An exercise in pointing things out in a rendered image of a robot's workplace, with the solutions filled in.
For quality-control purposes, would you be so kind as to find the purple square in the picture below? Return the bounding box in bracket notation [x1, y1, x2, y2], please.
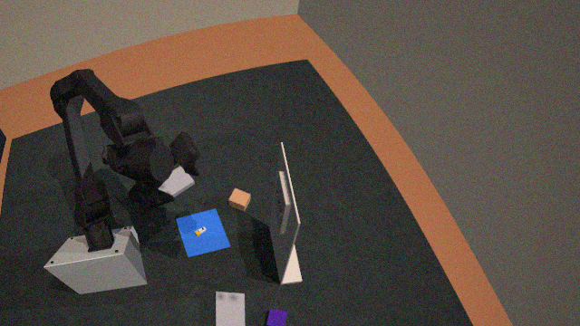
[266, 309, 287, 326]

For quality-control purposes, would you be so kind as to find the tan box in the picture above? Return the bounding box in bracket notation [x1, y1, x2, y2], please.
[228, 188, 251, 211]

